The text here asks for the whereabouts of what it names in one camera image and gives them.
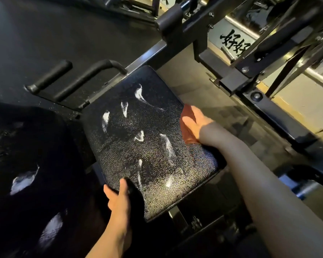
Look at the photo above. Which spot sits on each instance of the black background gym machine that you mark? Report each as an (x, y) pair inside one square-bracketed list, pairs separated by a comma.
[(129, 8)]

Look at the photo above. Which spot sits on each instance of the black steel gym machine frame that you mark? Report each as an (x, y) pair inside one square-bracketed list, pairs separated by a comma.
[(247, 69)]

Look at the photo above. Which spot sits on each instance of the black padded machine seat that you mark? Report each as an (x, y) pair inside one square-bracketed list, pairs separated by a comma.
[(148, 142)]

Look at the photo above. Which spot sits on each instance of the long black roller pad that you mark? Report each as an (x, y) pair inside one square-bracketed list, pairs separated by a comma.
[(285, 32)]

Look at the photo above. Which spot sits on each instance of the person's left thumb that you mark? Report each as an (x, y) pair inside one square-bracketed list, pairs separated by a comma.
[(124, 188)]

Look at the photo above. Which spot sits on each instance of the person's left forearm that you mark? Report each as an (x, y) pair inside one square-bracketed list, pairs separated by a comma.
[(111, 245)]

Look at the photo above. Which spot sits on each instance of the wall sign with black calligraphy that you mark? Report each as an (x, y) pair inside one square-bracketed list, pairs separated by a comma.
[(235, 41)]

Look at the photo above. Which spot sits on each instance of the chrome wall rail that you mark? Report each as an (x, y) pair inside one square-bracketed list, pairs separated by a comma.
[(316, 75)]

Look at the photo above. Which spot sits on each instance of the person's right thumb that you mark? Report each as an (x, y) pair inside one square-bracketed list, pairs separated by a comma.
[(189, 124)]

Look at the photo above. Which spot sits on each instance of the person's right hand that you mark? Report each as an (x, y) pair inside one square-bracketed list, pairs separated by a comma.
[(197, 123)]

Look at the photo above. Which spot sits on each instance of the orange cleaning cloth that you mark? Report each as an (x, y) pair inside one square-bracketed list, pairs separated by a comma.
[(187, 135)]

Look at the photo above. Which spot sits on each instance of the person's right forearm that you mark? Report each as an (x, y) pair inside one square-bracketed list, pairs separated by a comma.
[(263, 196)]

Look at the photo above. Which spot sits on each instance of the black foam roller pad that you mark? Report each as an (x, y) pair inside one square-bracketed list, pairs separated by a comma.
[(169, 20)]

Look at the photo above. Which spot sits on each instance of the person's left hand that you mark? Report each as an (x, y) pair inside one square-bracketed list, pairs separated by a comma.
[(119, 212)]

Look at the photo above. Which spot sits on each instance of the black padded backrest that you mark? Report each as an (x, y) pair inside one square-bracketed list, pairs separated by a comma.
[(37, 180)]

